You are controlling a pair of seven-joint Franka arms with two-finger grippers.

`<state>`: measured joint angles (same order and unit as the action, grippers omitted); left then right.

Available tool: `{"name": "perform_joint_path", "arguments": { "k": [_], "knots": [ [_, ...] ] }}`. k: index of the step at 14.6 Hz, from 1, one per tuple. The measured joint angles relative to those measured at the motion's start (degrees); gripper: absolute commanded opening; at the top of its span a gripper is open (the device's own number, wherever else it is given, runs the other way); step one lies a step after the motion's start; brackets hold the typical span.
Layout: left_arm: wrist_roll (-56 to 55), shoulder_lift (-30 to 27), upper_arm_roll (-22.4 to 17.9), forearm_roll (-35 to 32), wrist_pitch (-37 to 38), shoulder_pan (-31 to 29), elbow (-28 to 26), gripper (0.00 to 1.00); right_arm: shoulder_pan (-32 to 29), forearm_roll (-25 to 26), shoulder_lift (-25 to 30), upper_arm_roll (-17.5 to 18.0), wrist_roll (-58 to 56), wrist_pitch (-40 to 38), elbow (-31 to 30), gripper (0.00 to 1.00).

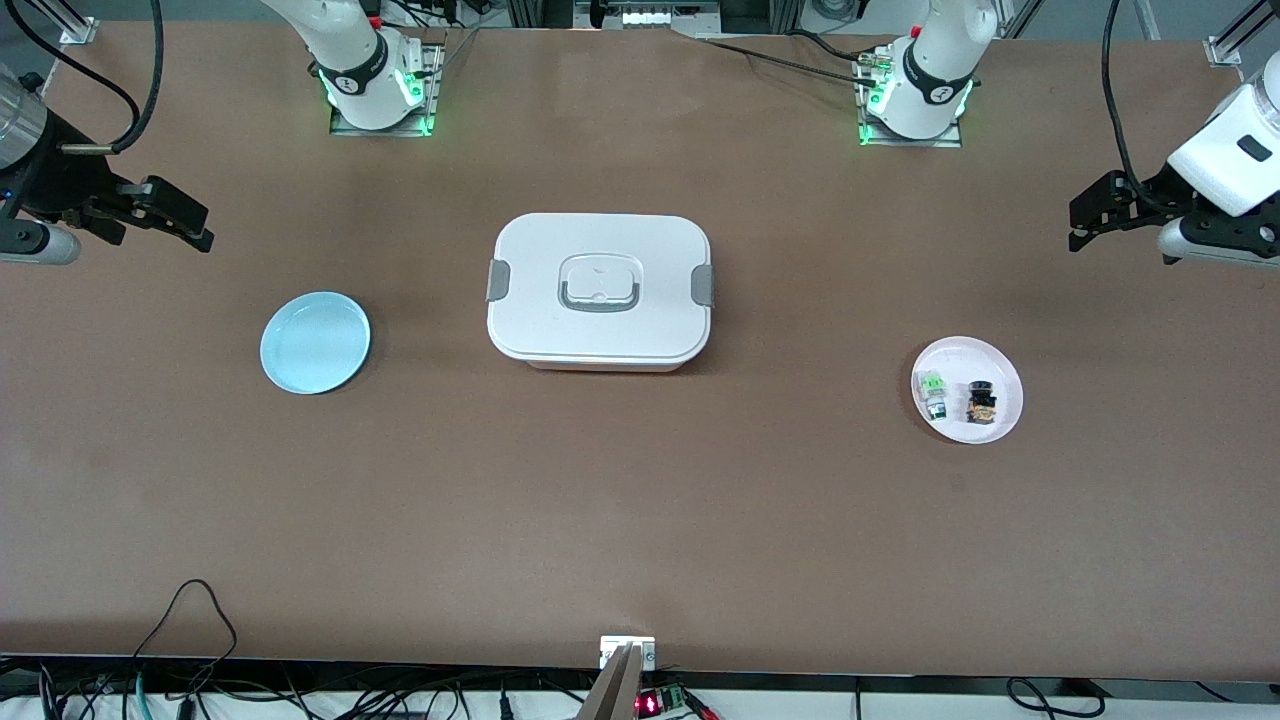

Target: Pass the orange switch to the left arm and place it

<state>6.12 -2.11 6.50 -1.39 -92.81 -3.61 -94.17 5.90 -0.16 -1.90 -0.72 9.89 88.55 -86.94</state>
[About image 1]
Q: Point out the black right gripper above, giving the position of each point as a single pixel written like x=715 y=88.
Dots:
x=45 y=178

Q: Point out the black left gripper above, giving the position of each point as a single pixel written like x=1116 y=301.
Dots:
x=1150 y=196

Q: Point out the orange push-button switch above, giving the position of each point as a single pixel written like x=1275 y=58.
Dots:
x=983 y=403

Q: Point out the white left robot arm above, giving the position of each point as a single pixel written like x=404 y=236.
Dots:
x=1235 y=140

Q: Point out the white lidded box grey clips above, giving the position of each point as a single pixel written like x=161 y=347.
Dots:
x=600 y=295

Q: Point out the light blue round plate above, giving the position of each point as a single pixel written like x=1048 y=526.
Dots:
x=315 y=343

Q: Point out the pale pink round plate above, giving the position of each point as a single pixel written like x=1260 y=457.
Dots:
x=960 y=365

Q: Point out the red LED display board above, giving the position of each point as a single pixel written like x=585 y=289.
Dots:
x=655 y=703

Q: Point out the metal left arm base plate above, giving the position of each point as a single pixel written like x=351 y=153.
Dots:
x=905 y=141

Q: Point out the silver corner bracket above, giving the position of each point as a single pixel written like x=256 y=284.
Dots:
x=76 y=32
x=1222 y=52

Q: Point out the green push-button switch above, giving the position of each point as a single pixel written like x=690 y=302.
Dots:
x=933 y=393

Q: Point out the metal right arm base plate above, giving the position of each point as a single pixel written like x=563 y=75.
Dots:
x=432 y=90

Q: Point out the small white metal bracket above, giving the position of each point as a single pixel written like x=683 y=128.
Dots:
x=612 y=648

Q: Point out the grey camera support beam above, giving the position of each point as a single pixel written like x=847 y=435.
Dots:
x=615 y=690

